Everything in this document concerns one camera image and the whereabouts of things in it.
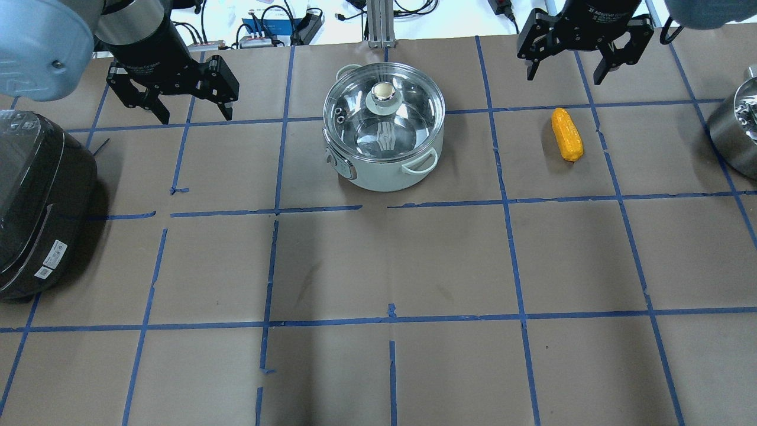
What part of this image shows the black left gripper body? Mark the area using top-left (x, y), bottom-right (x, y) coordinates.
top-left (95, 1), bottom-right (239, 99)

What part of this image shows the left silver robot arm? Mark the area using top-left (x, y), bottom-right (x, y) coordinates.
top-left (1, 1), bottom-right (240, 124)

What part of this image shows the yellow corn cob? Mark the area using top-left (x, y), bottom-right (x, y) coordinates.
top-left (551, 108), bottom-right (584, 163)

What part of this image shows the aluminium frame post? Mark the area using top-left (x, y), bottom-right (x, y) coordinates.
top-left (363, 0), bottom-right (396, 49)

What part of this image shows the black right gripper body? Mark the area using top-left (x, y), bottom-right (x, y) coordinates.
top-left (517, 1), bottom-right (654, 59)

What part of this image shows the steel steamer pot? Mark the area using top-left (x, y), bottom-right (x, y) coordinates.
top-left (707, 64), bottom-right (756, 180)

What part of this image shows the glass pot lid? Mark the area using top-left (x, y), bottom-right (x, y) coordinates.
top-left (323, 62), bottom-right (446, 163)

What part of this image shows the black rice cooker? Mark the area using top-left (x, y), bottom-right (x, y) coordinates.
top-left (1, 109), bottom-right (98, 303)

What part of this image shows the grey usb hub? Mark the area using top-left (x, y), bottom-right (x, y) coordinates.
top-left (237, 33), bottom-right (277, 49)
top-left (187, 40), bottom-right (227, 52)

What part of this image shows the pale green electric pot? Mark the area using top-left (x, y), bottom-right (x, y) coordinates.
top-left (322, 62), bottom-right (447, 192)

